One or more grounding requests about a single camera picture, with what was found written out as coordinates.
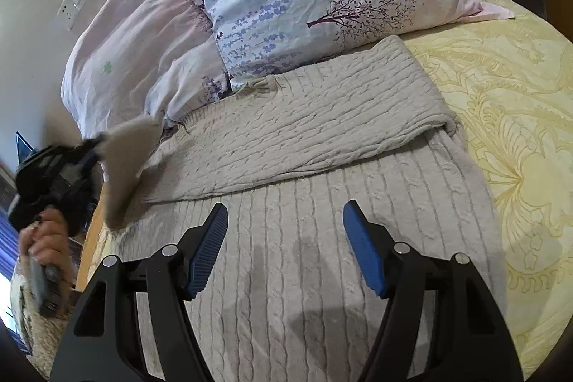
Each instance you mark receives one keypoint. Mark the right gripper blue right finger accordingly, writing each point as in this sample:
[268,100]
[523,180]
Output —
[470,340]

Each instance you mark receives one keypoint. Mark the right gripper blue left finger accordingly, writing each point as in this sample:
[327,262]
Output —
[102,341]

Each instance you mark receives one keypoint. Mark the beige cable knit sweater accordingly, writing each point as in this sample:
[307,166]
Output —
[286,300]

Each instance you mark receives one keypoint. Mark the person's left hand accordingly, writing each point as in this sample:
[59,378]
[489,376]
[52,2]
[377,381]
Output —
[46,241]

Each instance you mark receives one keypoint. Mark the beige fleece left sleeve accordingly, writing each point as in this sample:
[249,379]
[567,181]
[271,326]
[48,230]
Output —
[40,335]

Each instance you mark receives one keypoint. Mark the pink floral pillow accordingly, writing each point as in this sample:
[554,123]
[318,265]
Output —
[155,57]

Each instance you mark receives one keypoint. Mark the yellow patterned bedspread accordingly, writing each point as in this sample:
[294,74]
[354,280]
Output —
[509,82]

